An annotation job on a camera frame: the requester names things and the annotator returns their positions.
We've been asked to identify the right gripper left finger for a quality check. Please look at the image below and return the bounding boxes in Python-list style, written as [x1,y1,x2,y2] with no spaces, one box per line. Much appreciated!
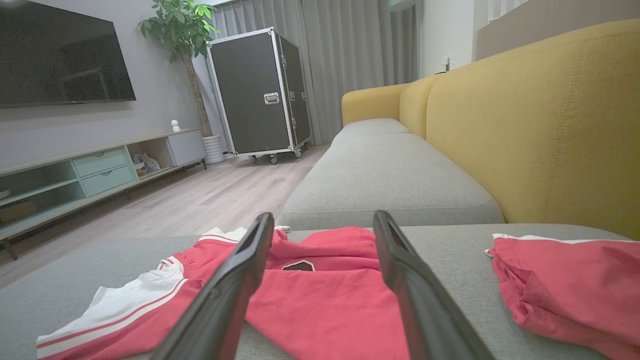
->
[150,212,275,360]

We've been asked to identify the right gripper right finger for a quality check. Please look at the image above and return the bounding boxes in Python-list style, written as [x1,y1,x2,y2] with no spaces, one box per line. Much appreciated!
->
[372,210,496,360]

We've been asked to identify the red jersey with white sleeves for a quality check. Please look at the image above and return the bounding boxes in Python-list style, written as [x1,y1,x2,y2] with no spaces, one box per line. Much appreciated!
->
[36,226,411,360]

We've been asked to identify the red shorts with white stripes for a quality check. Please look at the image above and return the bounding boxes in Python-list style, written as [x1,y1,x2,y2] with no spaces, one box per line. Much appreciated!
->
[484,233,640,360]

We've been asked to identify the wide grey sofa seat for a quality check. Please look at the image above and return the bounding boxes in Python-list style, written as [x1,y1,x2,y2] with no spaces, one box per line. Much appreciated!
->
[0,223,640,360]

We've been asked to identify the grey sofa seat cushion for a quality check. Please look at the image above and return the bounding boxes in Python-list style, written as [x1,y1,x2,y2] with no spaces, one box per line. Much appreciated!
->
[332,118,411,146]
[276,133,506,231]

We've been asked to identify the white ribbed plant pot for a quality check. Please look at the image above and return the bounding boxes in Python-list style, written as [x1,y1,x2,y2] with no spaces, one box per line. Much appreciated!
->
[202,134,226,165]

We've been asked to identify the crumpled bag inside cabinet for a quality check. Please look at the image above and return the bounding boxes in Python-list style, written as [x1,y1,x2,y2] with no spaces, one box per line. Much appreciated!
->
[132,152,161,177]

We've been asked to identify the white cabinet door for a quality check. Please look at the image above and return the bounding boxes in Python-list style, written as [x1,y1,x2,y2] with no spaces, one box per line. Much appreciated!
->
[167,130,207,167]

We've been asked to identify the mint green drawer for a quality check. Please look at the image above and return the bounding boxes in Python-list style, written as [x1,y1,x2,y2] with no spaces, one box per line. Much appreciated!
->
[80,165,136,197]
[72,147,128,177]

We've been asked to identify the narrow yellow sofa backrest cushion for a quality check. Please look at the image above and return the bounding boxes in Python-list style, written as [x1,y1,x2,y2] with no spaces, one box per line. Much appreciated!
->
[399,75,436,140]

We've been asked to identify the yellow sofa armrest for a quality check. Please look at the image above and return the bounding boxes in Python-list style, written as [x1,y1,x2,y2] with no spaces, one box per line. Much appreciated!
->
[341,83,408,127]

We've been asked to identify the black flight case on wheels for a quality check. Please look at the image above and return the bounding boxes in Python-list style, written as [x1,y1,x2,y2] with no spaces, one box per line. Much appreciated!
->
[206,26,312,165]

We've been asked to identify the large yellow sofa backrest cushion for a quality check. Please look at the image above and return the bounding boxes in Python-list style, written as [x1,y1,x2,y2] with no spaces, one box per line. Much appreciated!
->
[426,19,640,241]

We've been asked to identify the long grey TV cabinet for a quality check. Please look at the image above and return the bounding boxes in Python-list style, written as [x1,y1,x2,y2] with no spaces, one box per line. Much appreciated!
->
[0,128,208,261]

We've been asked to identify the grey curtain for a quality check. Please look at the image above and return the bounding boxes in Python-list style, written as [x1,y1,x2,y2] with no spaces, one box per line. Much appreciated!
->
[192,0,418,146]

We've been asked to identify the green potted tree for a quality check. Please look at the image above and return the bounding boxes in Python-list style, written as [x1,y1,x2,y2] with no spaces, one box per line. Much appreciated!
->
[136,0,221,138]

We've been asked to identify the black flat television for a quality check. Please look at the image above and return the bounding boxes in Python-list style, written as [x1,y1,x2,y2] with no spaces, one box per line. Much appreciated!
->
[0,0,137,109]

